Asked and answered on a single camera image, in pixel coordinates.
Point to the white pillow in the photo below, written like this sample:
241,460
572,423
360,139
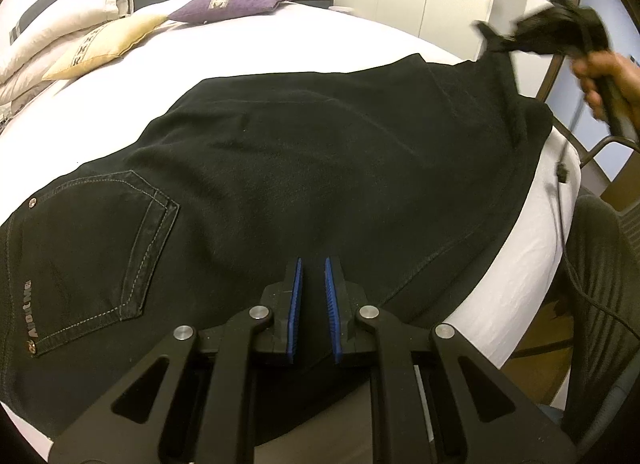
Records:
60,19
20,90

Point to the black pants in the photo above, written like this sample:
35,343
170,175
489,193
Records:
300,169

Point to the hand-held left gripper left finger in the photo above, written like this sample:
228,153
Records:
295,311

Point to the white bed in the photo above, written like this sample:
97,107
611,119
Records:
310,39

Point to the yellow cushion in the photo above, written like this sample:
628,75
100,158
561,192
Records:
110,40

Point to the person's right hand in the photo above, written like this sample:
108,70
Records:
617,69

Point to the brown wooden furniture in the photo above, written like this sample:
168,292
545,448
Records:
622,189

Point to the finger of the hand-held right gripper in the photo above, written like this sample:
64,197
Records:
505,42

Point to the black mesh office chair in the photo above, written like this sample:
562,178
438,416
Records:
600,244

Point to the purple cushion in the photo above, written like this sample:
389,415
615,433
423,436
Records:
240,2

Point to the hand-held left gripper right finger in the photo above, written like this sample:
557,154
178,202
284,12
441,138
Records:
332,311

